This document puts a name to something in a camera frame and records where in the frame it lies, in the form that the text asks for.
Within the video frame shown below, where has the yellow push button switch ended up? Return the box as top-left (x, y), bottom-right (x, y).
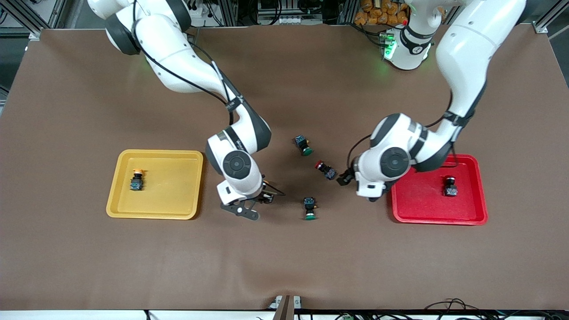
top-left (129, 168), bottom-right (145, 192)

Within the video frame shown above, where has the red plastic tray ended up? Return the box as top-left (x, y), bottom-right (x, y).
top-left (388, 154), bottom-right (489, 226)

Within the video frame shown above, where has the brown table cover mat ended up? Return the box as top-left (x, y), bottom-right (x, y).
top-left (0, 24), bottom-right (569, 312)

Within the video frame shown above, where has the yellow plastic tray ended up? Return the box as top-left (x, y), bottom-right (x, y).
top-left (106, 149), bottom-right (204, 220)

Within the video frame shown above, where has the green lit base connector box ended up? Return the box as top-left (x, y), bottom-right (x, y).
top-left (379, 30), bottom-right (397, 60)

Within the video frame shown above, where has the orange yellow toy pile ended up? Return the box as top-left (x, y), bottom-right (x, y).
top-left (355, 0), bottom-right (409, 26)

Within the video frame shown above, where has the white power strip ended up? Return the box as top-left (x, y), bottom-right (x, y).
top-left (188, 2), bottom-right (209, 27)

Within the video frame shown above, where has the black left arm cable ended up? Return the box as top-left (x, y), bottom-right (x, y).
top-left (346, 89), bottom-right (461, 174)

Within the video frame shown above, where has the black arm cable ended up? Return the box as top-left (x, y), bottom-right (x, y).
top-left (346, 89), bottom-right (461, 174)
top-left (131, 0), bottom-right (286, 197)

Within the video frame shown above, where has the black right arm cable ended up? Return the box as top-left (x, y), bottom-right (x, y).
top-left (131, 0), bottom-right (286, 197)

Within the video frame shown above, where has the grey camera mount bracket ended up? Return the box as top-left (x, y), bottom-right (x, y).
top-left (269, 295), bottom-right (303, 320)

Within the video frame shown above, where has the black cable bundle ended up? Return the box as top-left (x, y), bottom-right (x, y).
top-left (425, 299), bottom-right (569, 320)

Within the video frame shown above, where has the aluminium frame profile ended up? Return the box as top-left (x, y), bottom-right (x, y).
top-left (0, 0), bottom-right (45, 40)

